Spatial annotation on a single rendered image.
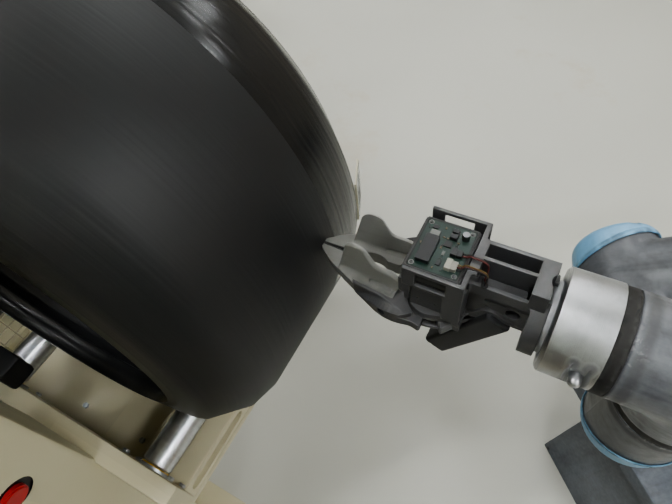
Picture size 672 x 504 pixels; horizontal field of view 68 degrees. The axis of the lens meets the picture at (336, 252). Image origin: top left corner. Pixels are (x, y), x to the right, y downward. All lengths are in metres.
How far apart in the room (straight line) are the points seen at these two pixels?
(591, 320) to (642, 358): 0.04
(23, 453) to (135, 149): 0.38
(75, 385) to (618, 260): 0.85
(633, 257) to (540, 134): 2.00
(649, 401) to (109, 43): 0.46
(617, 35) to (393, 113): 1.40
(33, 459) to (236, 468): 1.09
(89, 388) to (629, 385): 0.82
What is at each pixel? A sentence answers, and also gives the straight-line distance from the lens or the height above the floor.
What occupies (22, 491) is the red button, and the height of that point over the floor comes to 1.06.
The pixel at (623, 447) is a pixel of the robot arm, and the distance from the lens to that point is 0.55.
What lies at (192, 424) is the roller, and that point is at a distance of 0.79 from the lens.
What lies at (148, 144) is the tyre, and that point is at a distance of 0.38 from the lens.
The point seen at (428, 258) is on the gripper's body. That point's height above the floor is 1.32.
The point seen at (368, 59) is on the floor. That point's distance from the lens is 2.81.
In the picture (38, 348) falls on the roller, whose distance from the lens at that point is 0.92.
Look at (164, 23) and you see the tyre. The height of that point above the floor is 1.43.
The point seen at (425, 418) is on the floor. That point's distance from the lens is 1.73.
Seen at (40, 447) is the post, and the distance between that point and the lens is 0.67.
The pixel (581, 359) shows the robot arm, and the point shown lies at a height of 1.30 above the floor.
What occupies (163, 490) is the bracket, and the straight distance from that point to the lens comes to 0.75.
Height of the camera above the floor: 1.65
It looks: 57 degrees down
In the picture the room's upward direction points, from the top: straight up
